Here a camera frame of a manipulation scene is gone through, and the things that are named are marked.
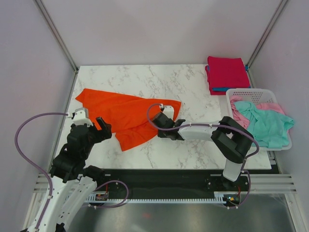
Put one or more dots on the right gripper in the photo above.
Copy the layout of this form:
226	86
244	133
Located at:
160	134

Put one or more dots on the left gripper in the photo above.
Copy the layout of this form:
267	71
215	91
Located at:
105	133

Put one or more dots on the orange t-shirt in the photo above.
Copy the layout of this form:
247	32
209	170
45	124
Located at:
127	114

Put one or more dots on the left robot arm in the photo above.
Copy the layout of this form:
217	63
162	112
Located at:
70	181

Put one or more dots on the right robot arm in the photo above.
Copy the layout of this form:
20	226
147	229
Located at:
230	137

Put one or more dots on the folded red t-shirt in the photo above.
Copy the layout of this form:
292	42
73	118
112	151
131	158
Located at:
213	81

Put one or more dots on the folded magenta t-shirt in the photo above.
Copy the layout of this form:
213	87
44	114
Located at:
229	72

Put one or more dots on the pink t-shirt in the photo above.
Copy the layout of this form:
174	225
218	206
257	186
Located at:
241	110

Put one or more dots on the white laundry basket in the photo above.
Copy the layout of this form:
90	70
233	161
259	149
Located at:
256	96

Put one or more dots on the teal t-shirt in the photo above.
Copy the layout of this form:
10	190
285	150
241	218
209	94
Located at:
270	129

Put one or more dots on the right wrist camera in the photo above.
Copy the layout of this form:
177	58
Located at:
167	110

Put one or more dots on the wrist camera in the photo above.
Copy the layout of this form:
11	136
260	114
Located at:
167	110
81	117

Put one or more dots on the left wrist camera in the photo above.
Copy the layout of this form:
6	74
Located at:
81	117

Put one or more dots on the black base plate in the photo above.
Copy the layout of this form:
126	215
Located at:
163	184

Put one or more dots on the white cable duct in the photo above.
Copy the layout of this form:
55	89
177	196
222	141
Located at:
218	198

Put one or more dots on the left aluminium frame post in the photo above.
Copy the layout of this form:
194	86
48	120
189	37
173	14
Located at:
54	31

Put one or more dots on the aluminium frame post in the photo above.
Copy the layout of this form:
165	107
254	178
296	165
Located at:
54	31
266	33

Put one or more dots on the right aluminium frame post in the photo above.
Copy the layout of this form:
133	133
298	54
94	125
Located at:
266	33

